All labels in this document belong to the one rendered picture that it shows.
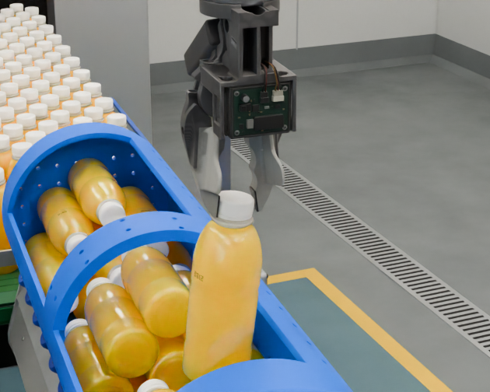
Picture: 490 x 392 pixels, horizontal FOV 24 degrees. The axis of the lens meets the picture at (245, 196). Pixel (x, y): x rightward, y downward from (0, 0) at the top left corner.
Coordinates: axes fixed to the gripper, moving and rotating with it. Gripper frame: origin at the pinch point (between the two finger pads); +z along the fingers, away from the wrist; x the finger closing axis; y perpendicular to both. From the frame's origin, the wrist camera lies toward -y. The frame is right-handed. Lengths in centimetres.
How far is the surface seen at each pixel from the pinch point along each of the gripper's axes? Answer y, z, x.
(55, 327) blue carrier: -29.6, 26.8, -13.8
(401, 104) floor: -432, 143, 238
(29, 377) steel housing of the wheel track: -63, 53, -14
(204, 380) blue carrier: 5.2, 16.4, -4.9
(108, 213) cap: -56, 24, -1
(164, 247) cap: -52, 29, 6
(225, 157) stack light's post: -116, 40, 36
